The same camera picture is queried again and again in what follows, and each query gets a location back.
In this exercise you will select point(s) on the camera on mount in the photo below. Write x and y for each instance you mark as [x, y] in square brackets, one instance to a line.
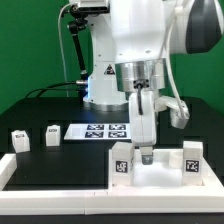
[91, 6]

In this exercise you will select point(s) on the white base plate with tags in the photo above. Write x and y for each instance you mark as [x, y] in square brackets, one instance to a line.
[106, 131]

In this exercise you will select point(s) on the white U-shaped obstacle fence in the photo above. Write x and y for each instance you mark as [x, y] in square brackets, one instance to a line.
[52, 202]

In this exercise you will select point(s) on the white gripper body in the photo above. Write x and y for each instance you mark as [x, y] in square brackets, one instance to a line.
[142, 127]

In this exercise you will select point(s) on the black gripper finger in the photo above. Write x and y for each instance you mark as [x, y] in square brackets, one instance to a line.
[146, 155]

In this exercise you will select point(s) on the white square tabletop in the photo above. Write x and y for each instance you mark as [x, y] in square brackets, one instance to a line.
[159, 179]

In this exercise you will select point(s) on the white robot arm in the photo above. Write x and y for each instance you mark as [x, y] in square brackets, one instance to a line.
[132, 44]

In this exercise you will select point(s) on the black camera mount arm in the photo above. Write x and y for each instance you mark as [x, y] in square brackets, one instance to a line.
[74, 30]

